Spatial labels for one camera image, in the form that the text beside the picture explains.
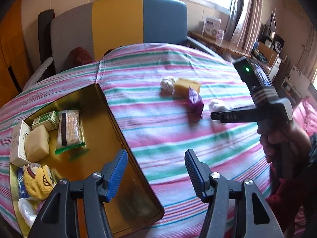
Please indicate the wooden wardrobe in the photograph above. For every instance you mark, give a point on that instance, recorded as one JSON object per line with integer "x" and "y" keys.
{"x": 16, "y": 68}

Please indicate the dark red cushion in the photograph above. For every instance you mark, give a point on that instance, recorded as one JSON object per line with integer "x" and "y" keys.
{"x": 79, "y": 57}

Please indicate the purple snack wrapper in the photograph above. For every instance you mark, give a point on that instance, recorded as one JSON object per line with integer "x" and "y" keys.
{"x": 195, "y": 102}

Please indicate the red garment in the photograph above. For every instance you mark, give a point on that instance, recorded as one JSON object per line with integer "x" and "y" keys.
{"x": 299, "y": 191}

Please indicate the black rolled mat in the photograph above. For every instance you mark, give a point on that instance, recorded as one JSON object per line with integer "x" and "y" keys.
{"x": 45, "y": 19}

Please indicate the pink patterned curtain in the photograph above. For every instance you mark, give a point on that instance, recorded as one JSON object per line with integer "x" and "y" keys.
{"x": 244, "y": 24}

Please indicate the white blue product box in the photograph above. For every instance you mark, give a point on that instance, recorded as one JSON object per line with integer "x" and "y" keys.
{"x": 211, "y": 27}

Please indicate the gold metal tin tray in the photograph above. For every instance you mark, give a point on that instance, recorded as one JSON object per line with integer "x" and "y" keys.
{"x": 135, "y": 205}

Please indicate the white chair armrest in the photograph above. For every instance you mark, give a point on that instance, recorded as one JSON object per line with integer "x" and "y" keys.
{"x": 38, "y": 73}

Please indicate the white knotted cloth bundle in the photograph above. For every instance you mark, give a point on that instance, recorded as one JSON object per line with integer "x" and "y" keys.
{"x": 167, "y": 84}

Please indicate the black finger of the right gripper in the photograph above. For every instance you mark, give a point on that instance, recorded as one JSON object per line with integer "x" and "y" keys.
{"x": 232, "y": 116}

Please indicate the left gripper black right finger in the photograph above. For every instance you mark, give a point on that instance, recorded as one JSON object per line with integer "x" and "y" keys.
{"x": 199, "y": 174}

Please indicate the yellow knitted face toy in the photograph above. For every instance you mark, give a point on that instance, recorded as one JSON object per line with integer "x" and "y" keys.
{"x": 38, "y": 180}

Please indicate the yellow sponge cake block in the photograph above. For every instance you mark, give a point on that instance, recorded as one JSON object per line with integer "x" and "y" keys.
{"x": 181, "y": 87}

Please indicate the striped pink green bedsheet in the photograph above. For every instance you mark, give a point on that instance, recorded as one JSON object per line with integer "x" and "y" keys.
{"x": 157, "y": 126}

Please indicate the green white small carton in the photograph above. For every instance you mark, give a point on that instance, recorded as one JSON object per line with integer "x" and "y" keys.
{"x": 49, "y": 120}

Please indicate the grey yellow blue chair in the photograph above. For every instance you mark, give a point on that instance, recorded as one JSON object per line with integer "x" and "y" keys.
{"x": 107, "y": 24}

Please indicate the small white pink jar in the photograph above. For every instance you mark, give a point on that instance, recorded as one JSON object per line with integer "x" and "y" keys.
{"x": 220, "y": 34}

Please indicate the blue white tissue pack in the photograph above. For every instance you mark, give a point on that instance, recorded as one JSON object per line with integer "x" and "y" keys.
{"x": 21, "y": 186}

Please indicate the green-edged cracker snack packet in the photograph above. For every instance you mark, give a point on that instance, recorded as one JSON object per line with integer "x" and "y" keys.
{"x": 70, "y": 133}

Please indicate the person's right hand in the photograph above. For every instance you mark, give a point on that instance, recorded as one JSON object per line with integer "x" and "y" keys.
{"x": 291, "y": 133}

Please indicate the white cardboard box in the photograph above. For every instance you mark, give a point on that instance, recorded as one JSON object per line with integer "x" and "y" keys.
{"x": 17, "y": 152}

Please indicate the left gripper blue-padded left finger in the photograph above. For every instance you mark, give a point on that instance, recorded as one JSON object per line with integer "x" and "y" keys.
{"x": 112, "y": 175}

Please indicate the wooden side table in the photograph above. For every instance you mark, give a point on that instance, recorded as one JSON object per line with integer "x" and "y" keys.
{"x": 221, "y": 46}

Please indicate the white plastic-wrapped ball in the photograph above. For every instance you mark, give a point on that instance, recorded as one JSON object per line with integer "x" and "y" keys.
{"x": 28, "y": 208}

